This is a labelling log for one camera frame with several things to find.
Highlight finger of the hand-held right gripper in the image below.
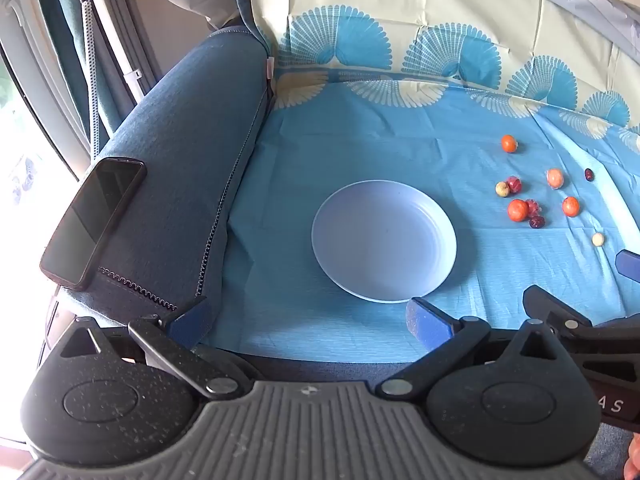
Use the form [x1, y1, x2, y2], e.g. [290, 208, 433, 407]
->
[615, 249, 640, 279]
[522, 285, 593, 332]

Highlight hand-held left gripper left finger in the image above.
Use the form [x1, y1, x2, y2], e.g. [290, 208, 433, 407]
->
[60, 296, 250, 402]

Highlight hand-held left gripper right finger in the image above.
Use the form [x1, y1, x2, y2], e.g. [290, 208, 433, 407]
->
[377, 297, 568, 402]

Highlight light blue plate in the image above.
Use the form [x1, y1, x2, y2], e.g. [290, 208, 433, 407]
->
[311, 180, 458, 304]

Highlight person's right hand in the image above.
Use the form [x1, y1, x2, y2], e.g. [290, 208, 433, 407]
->
[623, 435, 640, 480]

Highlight black smartphone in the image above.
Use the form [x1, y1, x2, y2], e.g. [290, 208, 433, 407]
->
[40, 157, 148, 292]

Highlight blue fan-patterned cloth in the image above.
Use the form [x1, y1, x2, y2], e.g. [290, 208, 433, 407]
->
[210, 0, 640, 367]

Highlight teal curtain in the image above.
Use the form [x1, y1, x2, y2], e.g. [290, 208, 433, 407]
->
[30, 0, 118, 156]

